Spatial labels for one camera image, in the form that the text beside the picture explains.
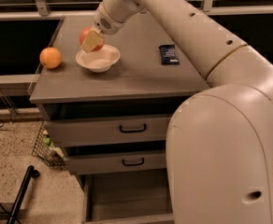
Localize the grey bottom drawer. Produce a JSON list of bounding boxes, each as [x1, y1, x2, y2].
[[81, 169, 174, 224]]

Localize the black wire basket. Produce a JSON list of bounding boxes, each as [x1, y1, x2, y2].
[[32, 124, 65, 168]]

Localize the red apple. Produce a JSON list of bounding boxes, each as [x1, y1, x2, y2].
[[79, 26, 106, 52]]

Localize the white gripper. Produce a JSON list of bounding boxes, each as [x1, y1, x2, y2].
[[80, 0, 145, 54]]

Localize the black metal stand leg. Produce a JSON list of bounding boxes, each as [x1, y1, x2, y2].
[[6, 165, 40, 224]]

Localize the grey top drawer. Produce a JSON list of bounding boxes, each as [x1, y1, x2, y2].
[[45, 115, 170, 147]]

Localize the grey drawer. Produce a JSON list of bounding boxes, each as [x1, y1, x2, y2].
[[45, 115, 170, 147], [65, 150, 166, 175], [81, 169, 174, 224]]

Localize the white bowl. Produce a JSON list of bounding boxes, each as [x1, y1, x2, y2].
[[76, 45, 121, 73]]

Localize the grey middle drawer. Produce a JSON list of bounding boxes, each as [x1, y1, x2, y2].
[[65, 150, 166, 175]]

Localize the orange fruit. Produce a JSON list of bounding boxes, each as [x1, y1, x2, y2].
[[39, 48, 62, 69]]

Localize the dark blue snack bar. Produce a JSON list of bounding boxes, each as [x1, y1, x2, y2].
[[159, 44, 180, 65]]

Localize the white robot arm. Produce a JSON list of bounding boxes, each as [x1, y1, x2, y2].
[[82, 0, 273, 224]]

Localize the grey drawer cabinet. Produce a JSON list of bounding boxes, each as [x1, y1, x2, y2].
[[28, 13, 210, 224]]

